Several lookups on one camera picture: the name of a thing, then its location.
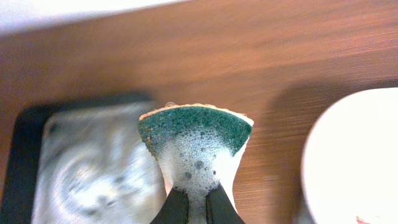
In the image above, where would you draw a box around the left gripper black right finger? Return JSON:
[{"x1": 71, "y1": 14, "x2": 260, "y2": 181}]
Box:
[{"x1": 206, "y1": 184, "x2": 244, "y2": 224}]

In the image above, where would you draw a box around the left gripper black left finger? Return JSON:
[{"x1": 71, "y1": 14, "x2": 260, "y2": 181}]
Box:
[{"x1": 150, "y1": 189, "x2": 189, "y2": 224}]

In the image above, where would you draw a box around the green and yellow sponge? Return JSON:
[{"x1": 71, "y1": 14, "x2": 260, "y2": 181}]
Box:
[{"x1": 138, "y1": 103, "x2": 254, "y2": 223}]

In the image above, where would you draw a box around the black rectangular soapy water tray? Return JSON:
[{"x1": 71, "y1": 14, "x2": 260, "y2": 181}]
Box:
[{"x1": 1, "y1": 92, "x2": 166, "y2": 223}]

